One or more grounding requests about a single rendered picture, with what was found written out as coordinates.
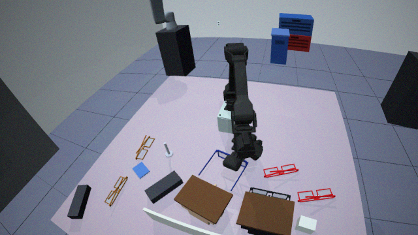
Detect white flat panel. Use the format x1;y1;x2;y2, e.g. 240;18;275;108
143;208;220;235

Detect blue flat square plate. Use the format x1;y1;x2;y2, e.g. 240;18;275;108
132;162;150;179

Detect red glasses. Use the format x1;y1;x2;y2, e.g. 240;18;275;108
263;164;298;178
298;188;336;202

